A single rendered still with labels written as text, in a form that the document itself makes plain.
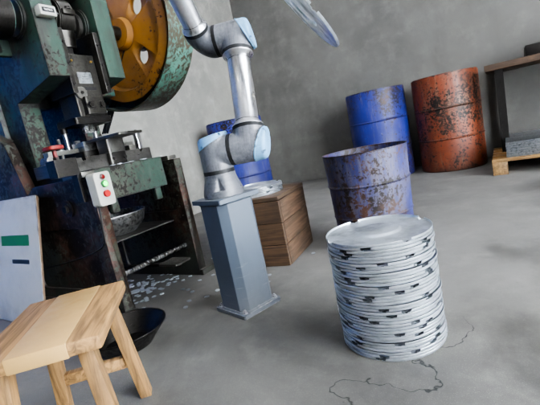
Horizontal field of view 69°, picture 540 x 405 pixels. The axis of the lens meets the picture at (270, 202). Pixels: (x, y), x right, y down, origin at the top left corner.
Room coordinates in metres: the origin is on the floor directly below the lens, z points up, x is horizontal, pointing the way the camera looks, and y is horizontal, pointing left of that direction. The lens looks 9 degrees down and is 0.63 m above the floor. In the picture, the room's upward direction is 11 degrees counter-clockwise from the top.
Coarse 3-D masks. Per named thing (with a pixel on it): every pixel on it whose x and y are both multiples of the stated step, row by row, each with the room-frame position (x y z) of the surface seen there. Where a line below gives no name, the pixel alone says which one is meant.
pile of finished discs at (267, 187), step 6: (270, 180) 2.20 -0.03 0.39; (246, 186) 2.18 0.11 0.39; (252, 186) 2.06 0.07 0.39; (258, 186) 2.03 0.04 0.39; (264, 186) 1.96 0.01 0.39; (270, 186) 1.97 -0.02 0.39; (276, 186) 2.00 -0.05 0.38; (282, 186) 2.09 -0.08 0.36; (264, 192) 1.95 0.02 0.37; (270, 192) 1.97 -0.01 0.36
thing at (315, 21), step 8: (288, 0) 1.18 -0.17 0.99; (296, 0) 1.12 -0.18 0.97; (304, 0) 0.99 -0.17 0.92; (296, 8) 1.19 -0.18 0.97; (304, 8) 1.12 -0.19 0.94; (304, 16) 1.19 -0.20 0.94; (312, 16) 1.07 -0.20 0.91; (320, 16) 1.00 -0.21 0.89; (312, 24) 1.17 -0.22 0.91; (320, 24) 1.06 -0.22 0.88; (328, 24) 1.01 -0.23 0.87; (320, 32) 1.17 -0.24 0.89; (328, 32) 1.06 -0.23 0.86; (336, 40) 1.07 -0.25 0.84
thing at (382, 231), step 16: (352, 224) 1.18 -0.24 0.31; (368, 224) 1.14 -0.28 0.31; (384, 224) 1.09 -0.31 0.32; (400, 224) 1.07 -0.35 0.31; (416, 224) 1.04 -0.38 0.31; (432, 224) 1.00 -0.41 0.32; (352, 240) 1.01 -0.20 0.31; (368, 240) 0.99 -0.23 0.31; (384, 240) 0.96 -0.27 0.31; (400, 240) 0.92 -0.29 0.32
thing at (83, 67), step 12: (72, 60) 1.88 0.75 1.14; (84, 60) 1.93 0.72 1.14; (84, 72) 1.91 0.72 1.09; (84, 84) 1.90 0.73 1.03; (96, 84) 1.96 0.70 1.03; (72, 96) 1.86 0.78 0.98; (84, 96) 1.86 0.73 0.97; (96, 96) 1.91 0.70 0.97; (72, 108) 1.87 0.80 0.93; (84, 108) 1.86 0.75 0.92; (96, 108) 1.89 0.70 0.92
